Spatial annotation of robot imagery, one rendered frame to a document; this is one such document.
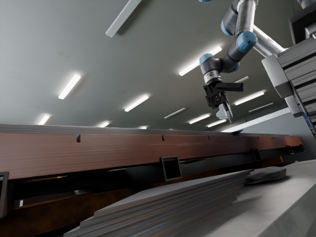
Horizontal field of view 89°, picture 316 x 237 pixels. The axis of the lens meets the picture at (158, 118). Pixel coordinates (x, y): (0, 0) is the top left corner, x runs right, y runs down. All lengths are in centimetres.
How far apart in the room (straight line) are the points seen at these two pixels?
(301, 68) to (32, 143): 58
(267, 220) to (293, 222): 4
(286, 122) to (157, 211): 143
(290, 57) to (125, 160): 48
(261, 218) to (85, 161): 24
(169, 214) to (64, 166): 17
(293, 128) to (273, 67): 102
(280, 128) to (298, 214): 131
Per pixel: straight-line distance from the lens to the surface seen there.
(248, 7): 104
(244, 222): 21
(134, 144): 33
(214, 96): 78
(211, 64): 85
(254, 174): 46
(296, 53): 56
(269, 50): 119
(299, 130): 153
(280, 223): 22
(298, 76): 54
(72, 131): 35
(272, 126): 157
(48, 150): 29
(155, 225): 19
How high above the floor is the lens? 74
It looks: 20 degrees up
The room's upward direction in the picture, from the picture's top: 11 degrees counter-clockwise
